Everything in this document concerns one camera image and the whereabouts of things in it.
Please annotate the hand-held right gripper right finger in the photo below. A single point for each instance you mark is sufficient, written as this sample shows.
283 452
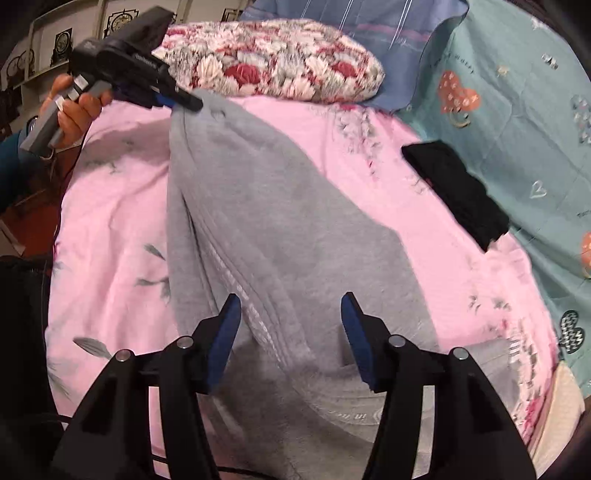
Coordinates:
358 332

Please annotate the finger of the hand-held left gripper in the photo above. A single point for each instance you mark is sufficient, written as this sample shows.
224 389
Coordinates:
182 99

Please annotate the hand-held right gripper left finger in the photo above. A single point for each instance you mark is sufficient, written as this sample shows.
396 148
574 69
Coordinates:
226 330

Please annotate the grey pants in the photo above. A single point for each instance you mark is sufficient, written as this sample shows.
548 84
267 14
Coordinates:
277 258

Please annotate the person's left forearm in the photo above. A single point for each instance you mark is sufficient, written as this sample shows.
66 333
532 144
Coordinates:
14 170

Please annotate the person's left hand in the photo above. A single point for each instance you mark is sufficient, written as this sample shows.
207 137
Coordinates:
76 113

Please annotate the white shelf with clocks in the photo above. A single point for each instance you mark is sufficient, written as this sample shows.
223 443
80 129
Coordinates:
51 41

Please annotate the red floral pillow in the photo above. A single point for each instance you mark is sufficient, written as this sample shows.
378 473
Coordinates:
277 60

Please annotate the pink floral bed sheet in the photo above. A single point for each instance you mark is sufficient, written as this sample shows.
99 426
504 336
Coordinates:
351 194

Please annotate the black folded cloth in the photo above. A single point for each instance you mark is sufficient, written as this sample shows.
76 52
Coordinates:
461 189

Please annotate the blue striped pillow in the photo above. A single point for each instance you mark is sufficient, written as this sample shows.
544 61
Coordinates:
369 41

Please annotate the cream cloth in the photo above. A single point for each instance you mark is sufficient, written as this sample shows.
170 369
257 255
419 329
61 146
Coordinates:
556 415

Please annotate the teal patterned blanket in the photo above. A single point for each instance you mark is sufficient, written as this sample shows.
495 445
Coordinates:
521 152

